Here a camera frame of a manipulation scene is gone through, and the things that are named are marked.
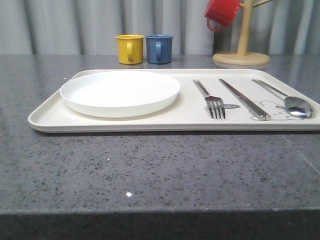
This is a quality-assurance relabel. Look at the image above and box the yellow enamel mug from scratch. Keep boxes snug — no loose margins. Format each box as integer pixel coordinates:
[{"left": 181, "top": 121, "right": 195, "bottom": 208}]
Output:
[{"left": 115, "top": 34, "right": 145, "bottom": 65}]

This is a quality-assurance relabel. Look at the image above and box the silver metal chopstick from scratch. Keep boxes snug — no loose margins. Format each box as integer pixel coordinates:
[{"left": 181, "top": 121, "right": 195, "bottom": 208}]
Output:
[
  {"left": 218, "top": 78, "right": 267, "bottom": 122},
  {"left": 220, "top": 78, "right": 272, "bottom": 122}
]

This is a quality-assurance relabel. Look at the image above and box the silver metal spoon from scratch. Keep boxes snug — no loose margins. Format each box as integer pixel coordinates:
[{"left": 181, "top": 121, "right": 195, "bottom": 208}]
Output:
[{"left": 252, "top": 79, "right": 313, "bottom": 119}]

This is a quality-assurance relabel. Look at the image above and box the red enamel mug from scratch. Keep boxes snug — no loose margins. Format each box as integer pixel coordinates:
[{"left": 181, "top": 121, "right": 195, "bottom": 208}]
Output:
[{"left": 204, "top": 0, "right": 241, "bottom": 32}]

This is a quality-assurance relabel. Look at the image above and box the beige rabbit print tray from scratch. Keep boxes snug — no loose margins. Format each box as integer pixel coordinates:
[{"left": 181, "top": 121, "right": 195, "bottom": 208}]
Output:
[{"left": 28, "top": 68, "right": 320, "bottom": 133}]

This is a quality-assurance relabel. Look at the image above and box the wooden mug tree stand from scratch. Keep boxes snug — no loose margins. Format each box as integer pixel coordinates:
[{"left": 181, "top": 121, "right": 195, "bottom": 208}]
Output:
[{"left": 212, "top": 0, "right": 271, "bottom": 66}]

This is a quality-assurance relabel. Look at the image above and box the silver metal fork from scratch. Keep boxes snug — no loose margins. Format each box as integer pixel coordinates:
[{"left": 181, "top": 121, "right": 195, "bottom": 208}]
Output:
[{"left": 192, "top": 79, "right": 226, "bottom": 120}]

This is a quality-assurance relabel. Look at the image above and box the white round plate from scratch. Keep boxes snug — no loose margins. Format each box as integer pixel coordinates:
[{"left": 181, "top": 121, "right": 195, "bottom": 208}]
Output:
[{"left": 59, "top": 70, "right": 181, "bottom": 118}]

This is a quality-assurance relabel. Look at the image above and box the blue enamel mug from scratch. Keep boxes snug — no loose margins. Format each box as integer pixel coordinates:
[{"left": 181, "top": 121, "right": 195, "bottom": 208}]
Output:
[{"left": 145, "top": 34, "right": 173, "bottom": 64}]

